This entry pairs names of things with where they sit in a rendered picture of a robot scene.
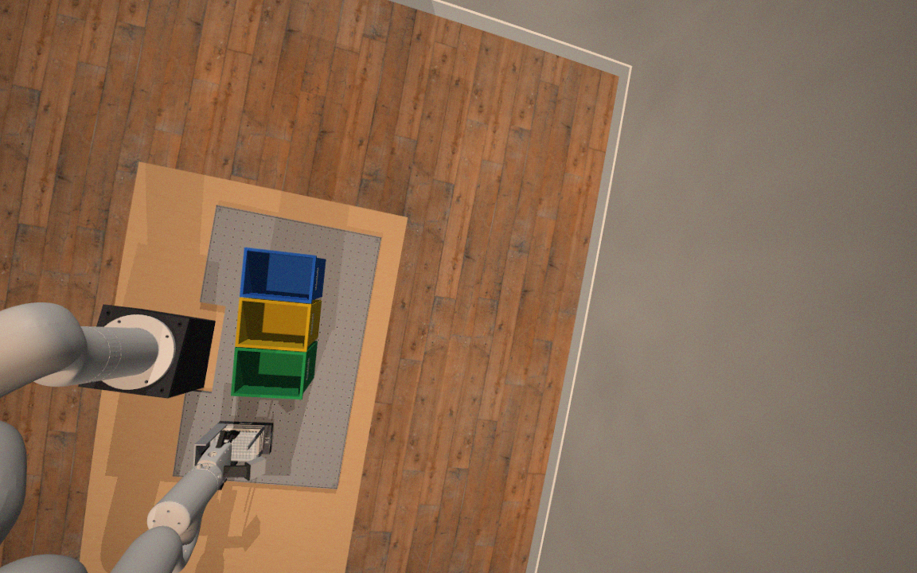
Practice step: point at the green open-top bin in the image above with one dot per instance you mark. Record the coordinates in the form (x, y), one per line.
(270, 373)

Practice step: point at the blue box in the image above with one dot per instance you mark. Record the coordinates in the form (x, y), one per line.
(282, 276)

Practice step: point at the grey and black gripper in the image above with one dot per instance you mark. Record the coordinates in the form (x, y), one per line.
(223, 452)

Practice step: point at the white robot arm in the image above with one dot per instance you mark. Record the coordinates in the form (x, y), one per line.
(44, 339)

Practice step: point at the yellow open-top bin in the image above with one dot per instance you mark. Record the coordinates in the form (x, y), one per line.
(274, 326)

